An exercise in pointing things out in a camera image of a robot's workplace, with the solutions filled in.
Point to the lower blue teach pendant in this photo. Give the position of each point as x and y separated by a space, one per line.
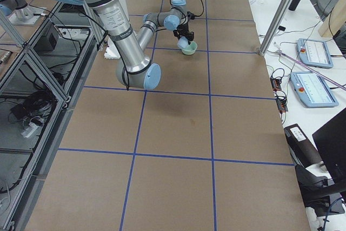
312 90

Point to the black box with label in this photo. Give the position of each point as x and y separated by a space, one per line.
301 146

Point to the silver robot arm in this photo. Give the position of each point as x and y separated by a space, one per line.
136 69

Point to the light blue cup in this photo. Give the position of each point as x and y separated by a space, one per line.
183 42

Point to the neighbouring grey robot arm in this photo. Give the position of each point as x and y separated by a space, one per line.
19 12

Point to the black monitor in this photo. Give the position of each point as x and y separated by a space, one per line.
330 142

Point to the blue teach pendant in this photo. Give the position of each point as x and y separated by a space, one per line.
312 90
314 53

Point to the aluminium frame post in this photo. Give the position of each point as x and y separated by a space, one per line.
279 14

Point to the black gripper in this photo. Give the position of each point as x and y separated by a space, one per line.
184 28

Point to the light green bowl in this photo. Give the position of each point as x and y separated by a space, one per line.
190 49

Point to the upper blue teach pendant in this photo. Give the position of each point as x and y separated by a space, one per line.
314 53

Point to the white power strip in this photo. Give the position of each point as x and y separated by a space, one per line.
29 130

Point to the reacher grabber stick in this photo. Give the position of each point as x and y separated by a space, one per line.
296 61

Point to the orange circuit board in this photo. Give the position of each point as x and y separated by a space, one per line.
275 83

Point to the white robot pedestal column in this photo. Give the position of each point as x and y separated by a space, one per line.
111 51

